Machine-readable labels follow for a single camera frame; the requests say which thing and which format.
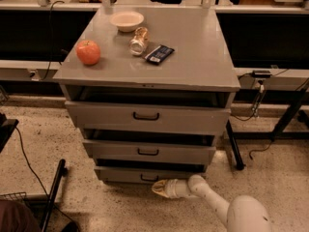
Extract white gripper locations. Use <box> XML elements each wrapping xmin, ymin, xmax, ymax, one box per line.
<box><xmin>152</xmin><ymin>179</ymin><xmax>191</xmax><ymax>198</ymax></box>

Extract grey bottom drawer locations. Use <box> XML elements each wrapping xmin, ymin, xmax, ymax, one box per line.
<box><xmin>94</xmin><ymin>159</ymin><xmax>207</xmax><ymax>185</ymax></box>

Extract grey drawer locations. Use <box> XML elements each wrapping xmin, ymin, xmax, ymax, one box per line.
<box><xmin>66</xmin><ymin>87</ymin><xmax>230</xmax><ymax>135</ymax></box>
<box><xmin>94</xmin><ymin>159</ymin><xmax>207</xmax><ymax>185</ymax></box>
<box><xmin>83</xmin><ymin>130</ymin><xmax>215</xmax><ymax>165</ymax></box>

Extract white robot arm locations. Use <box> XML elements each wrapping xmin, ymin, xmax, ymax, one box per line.
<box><xmin>152</xmin><ymin>175</ymin><xmax>272</xmax><ymax>232</ymax></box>

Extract grey middle drawer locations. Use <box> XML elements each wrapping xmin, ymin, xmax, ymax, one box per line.
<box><xmin>83</xmin><ymin>130</ymin><xmax>215</xmax><ymax>165</ymax></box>

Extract grey drawer cabinet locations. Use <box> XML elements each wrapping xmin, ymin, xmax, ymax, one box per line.
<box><xmin>52</xmin><ymin>6</ymin><xmax>240</xmax><ymax>179</ymax></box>

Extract grey top drawer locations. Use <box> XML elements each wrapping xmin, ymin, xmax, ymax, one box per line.
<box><xmin>66</xmin><ymin>87</ymin><xmax>230</xmax><ymax>135</ymax></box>

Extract black table leg right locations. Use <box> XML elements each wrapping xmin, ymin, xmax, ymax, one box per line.
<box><xmin>226</xmin><ymin>122</ymin><xmax>245</xmax><ymax>170</ymax></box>

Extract black metal leg left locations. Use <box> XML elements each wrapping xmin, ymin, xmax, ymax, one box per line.
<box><xmin>41</xmin><ymin>159</ymin><xmax>66</xmax><ymax>232</ymax></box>

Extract dark blue snack bar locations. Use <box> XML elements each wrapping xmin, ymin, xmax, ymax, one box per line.
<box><xmin>144</xmin><ymin>44</ymin><xmax>174</xmax><ymax>65</ymax></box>

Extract clear glass jar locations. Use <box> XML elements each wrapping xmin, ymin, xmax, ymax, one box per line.
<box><xmin>129</xmin><ymin>27</ymin><xmax>149</xmax><ymax>56</ymax></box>

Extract black power adapter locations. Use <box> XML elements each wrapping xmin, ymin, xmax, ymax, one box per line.
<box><xmin>251</xmin><ymin>70</ymin><xmax>271</xmax><ymax>78</ymax></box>

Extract red apple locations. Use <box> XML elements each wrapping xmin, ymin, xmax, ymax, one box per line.
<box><xmin>75</xmin><ymin>40</ymin><xmax>100</xmax><ymax>66</ymax></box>

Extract white bowl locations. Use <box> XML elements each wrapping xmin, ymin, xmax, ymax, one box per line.
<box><xmin>109</xmin><ymin>11</ymin><xmax>144</xmax><ymax>33</ymax></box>

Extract black floor cable right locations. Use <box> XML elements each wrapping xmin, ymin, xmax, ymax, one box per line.
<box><xmin>247</xmin><ymin>129</ymin><xmax>284</xmax><ymax>160</ymax></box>

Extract black floor cable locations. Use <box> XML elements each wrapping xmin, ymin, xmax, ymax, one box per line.
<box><xmin>14</xmin><ymin>126</ymin><xmax>49</xmax><ymax>198</ymax></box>
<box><xmin>247</xmin><ymin>129</ymin><xmax>284</xmax><ymax>160</ymax></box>

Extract black floor cable left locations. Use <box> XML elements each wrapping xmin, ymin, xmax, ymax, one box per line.
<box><xmin>14</xmin><ymin>126</ymin><xmax>49</xmax><ymax>198</ymax></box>

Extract wire basket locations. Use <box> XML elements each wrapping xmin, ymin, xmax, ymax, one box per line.
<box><xmin>0</xmin><ymin>192</ymin><xmax>27</xmax><ymax>204</ymax></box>

